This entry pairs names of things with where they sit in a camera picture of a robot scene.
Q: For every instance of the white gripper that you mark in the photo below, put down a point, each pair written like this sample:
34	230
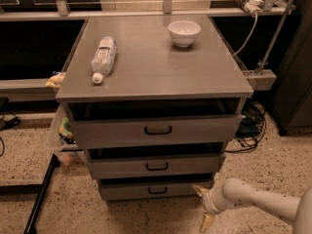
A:
210	200

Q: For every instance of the grey bottom drawer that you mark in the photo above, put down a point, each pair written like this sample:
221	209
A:
155	190

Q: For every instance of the grey drawer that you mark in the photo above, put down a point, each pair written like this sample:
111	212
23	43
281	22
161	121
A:
155	190
157	131
156	166

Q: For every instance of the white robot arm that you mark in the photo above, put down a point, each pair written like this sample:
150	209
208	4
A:
235	194

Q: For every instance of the grey middle drawer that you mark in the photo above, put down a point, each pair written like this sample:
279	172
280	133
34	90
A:
156	166

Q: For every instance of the grey drawer cabinet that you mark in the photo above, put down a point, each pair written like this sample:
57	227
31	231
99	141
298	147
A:
153	78

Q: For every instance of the grey top drawer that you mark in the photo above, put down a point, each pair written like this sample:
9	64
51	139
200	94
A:
157	131

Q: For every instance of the dark cabinet at right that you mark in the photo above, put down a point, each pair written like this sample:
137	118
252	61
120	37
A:
290	99

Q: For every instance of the clear plastic bin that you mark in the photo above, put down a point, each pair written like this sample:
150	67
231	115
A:
57	143

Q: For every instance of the white ceramic bowl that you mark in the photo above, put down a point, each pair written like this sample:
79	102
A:
184	32

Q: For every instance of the clear plastic bottle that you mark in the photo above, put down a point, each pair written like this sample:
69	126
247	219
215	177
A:
103	61

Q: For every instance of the yellow crumpled wrapper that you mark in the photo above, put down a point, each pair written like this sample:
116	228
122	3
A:
55	81

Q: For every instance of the white power strip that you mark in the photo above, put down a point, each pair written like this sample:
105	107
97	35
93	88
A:
248	7

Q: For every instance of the black metal floor frame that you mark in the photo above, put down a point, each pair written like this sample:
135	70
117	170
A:
39	190

